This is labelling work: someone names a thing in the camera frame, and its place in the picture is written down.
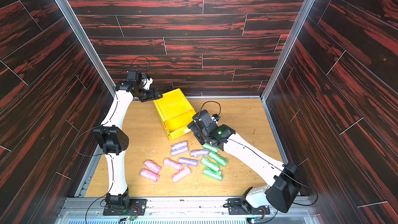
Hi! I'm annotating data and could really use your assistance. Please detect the purple roll middle right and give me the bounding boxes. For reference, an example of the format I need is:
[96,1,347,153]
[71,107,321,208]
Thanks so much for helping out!
[190,149,210,158]

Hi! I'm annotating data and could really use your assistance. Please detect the purple roll upper front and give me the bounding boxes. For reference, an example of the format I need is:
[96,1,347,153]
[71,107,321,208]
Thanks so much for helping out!
[171,146,189,156]

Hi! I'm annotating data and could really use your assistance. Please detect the pink roll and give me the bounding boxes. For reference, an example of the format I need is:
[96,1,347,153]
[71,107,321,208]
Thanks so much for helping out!
[140,169,160,183]
[144,160,161,174]
[163,158,182,171]
[172,167,191,183]

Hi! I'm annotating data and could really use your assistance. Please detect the purple roll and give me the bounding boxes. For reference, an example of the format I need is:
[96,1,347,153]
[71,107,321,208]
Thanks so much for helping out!
[171,141,188,150]
[190,149,210,158]
[178,157,198,167]
[171,146,189,156]

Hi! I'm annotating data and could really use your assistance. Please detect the green roll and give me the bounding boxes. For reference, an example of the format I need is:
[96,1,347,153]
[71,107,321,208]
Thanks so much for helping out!
[201,158,220,172]
[202,143,219,153]
[209,151,228,167]
[203,168,223,181]

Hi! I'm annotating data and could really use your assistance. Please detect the green roll bottom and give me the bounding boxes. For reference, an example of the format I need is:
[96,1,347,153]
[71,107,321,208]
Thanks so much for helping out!
[203,168,223,181]

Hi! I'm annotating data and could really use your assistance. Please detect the purple roll upper back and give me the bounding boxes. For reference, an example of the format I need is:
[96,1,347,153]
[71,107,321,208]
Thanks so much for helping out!
[171,141,188,150]

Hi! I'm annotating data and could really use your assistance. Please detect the pink roll far left lower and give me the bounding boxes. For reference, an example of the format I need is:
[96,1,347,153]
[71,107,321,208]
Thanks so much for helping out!
[140,169,160,183]

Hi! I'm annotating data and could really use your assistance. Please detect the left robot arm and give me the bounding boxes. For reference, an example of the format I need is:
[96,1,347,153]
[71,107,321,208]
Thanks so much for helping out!
[93,79,162,212]

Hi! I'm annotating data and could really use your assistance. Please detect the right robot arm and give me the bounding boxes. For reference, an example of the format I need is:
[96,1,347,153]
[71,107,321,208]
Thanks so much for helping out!
[187,110,301,214]

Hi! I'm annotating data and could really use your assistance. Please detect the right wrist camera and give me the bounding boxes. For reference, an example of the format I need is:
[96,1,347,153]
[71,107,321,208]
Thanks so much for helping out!
[210,114,221,124]

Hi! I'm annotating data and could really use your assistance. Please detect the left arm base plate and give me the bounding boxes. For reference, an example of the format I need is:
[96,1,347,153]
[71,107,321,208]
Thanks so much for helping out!
[103,198,147,216]

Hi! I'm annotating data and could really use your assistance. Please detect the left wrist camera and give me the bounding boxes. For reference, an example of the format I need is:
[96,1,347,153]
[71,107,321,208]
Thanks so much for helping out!
[126,70,153,90]

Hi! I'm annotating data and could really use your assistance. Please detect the green roll top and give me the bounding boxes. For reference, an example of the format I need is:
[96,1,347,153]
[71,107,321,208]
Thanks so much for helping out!
[202,143,219,153]

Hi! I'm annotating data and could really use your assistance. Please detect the pink roll lower centre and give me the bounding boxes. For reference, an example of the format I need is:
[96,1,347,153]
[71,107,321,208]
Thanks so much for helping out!
[172,167,191,183]

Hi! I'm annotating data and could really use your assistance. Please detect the purple roll lower centre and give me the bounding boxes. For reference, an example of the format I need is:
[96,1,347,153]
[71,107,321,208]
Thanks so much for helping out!
[178,157,198,167]

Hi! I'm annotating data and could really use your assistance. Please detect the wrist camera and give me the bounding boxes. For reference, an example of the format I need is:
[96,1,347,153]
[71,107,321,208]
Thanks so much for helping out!
[126,70,153,90]
[210,114,221,124]

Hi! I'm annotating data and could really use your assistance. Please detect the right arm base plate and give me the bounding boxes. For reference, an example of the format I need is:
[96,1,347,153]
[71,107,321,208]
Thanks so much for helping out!
[223,198,270,215]

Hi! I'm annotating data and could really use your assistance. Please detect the pink roll far left upper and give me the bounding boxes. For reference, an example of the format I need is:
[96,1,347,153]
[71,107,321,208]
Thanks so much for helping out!
[144,160,161,174]

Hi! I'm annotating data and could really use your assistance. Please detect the yellow drawer cabinet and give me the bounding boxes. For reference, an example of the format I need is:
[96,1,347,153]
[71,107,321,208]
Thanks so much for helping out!
[154,89,194,128]

